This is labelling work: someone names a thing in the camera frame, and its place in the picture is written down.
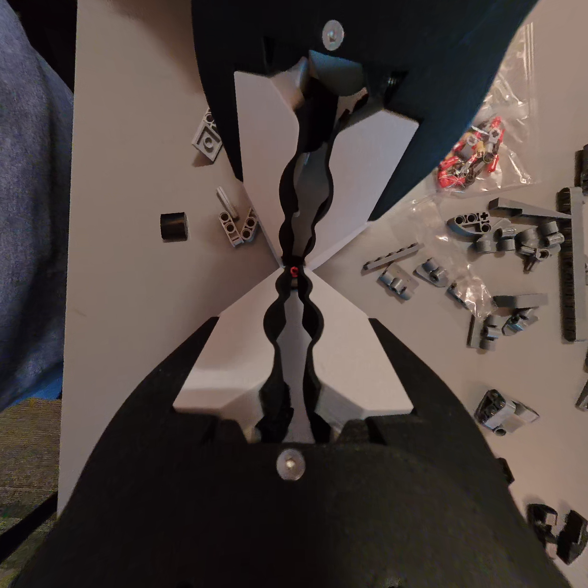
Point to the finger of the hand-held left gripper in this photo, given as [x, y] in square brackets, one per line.
[262, 138]
[372, 156]

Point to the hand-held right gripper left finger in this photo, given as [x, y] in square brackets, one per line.
[225, 363]

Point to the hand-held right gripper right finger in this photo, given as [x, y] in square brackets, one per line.
[358, 363]

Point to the light grey square lego plate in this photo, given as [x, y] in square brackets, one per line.
[206, 144]

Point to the light grey lego tube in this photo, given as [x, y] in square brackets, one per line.
[226, 202]

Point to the light grey bent lego beam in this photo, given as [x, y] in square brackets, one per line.
[228, 227]

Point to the clear bag of lego pieces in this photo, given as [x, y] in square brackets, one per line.
[473, 156]

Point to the thin grey lego beam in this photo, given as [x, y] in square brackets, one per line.
[390, 258]

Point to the black curved lego brick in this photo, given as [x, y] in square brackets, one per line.
[173, 227]

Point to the dark grey lego connector block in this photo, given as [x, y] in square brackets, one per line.
[505, 411]

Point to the long black lego beam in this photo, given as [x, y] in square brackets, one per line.
[569, 275]

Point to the torn clear plastic bag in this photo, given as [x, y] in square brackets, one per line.
[475, 289]

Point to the cluster of dark grey pieces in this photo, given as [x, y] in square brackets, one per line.
[505, 229]

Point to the person's blue sweater torso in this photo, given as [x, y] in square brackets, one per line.
[32, 183]

